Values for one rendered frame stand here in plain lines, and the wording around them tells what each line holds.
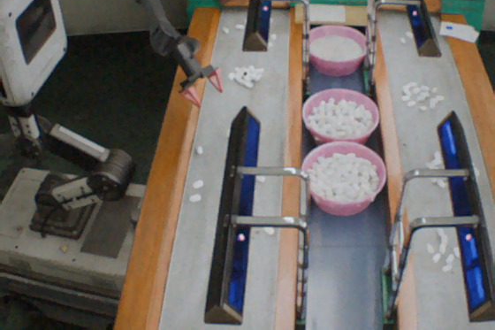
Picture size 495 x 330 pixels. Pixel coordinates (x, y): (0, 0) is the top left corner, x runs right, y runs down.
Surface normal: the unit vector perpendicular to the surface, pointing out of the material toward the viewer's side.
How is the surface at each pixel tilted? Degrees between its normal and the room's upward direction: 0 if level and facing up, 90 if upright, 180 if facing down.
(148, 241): 0
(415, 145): 0
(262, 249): 0
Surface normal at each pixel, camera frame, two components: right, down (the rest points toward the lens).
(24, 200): -0.05, -0.73
